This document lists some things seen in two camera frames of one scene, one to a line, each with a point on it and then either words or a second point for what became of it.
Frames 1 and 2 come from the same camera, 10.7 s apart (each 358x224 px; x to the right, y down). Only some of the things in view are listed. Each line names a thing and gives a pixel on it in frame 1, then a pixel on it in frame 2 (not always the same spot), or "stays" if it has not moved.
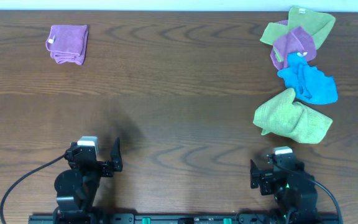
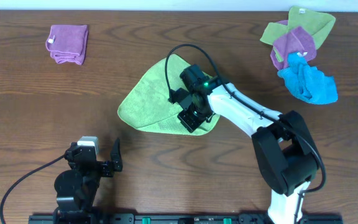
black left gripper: [105, 168] stays
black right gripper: [266, 179] to [190, 117]
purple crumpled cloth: [295, 40] stays
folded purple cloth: [68, 43] stays
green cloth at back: [319, 25] stays
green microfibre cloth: [281, 116] to [146, 106]
